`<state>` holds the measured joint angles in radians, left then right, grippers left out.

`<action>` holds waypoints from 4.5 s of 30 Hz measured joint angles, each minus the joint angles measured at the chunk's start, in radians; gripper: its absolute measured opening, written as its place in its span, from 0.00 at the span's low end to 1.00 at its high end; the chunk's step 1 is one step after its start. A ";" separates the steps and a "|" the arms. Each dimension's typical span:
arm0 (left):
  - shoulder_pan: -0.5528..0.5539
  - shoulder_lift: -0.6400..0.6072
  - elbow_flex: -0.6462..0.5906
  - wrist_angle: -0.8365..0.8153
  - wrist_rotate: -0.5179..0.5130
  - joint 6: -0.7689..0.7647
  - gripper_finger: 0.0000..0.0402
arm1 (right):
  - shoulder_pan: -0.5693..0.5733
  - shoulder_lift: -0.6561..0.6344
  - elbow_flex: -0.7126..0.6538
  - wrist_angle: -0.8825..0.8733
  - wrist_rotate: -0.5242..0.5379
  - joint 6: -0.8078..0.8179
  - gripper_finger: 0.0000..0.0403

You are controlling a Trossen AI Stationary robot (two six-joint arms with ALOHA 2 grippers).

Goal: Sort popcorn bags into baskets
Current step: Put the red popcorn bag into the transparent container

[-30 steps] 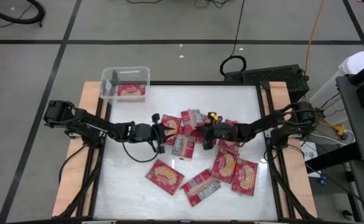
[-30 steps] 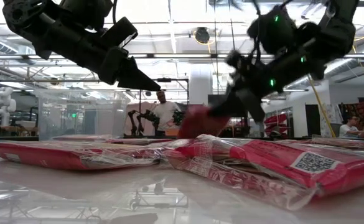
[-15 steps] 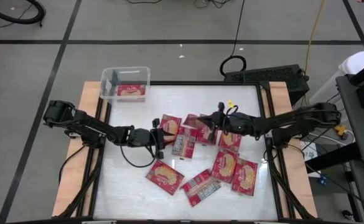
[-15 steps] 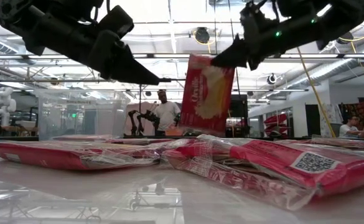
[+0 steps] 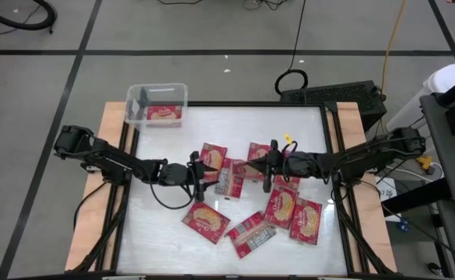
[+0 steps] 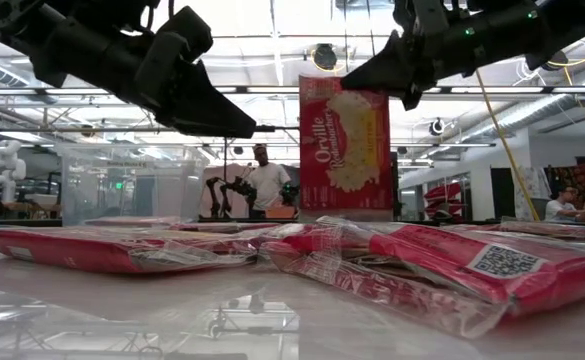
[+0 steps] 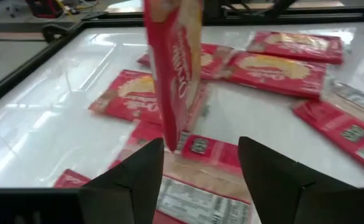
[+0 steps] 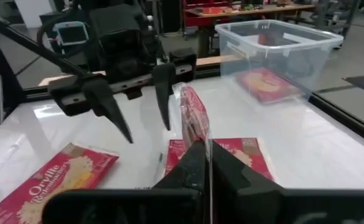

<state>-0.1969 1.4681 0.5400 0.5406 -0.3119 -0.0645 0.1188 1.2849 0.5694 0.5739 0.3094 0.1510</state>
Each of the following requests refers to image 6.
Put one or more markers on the person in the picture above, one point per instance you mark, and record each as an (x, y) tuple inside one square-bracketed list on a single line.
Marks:
[(269, 185), (559, 210)]

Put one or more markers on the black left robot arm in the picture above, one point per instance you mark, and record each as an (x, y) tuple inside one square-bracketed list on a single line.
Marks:
[(72, 50)]

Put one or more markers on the wooden workbench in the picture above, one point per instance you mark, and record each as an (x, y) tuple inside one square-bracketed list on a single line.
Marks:
[(22, 207)]

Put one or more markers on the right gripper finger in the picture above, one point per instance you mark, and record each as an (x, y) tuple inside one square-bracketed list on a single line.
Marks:
[(387, 70), (411, 97)]

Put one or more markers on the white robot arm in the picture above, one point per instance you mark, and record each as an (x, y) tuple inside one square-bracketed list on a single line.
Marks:
[(4, 167)]

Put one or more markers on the black aluminium table frame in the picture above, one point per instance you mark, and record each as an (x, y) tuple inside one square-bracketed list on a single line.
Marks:
[(22, 222)]

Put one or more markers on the orange box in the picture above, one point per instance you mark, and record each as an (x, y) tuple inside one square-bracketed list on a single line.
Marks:
[(279, 212)]

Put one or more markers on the black metal gantry frame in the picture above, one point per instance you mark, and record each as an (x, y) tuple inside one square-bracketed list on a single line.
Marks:
[(272, 128)]

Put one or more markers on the clear plastic bin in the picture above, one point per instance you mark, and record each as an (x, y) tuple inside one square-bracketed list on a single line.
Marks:
[(97, 190)]

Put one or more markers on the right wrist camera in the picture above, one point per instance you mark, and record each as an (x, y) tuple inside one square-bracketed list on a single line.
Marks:
[(404, 10)]

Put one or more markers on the colourful patterned fabric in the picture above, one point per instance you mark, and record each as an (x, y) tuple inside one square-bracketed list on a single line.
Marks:
[(574, 182)]

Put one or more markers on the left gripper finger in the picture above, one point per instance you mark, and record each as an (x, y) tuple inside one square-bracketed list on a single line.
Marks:
[(212, 132), (202, 107)]

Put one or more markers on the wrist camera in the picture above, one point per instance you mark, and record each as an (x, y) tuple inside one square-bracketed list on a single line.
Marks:
[(187, 32), (404, 10)]

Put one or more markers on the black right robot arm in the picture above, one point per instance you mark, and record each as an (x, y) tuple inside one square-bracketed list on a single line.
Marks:
[(522, 35)]

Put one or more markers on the white patterned cloth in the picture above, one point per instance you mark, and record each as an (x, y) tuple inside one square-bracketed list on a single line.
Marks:
[(534, 187)]

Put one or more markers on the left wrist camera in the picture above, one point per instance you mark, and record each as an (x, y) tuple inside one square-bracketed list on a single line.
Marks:
[(187, 32)]

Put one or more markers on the black background robot arm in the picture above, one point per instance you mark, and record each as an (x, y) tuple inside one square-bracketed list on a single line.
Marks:
[(224, 195), (289, 192)]

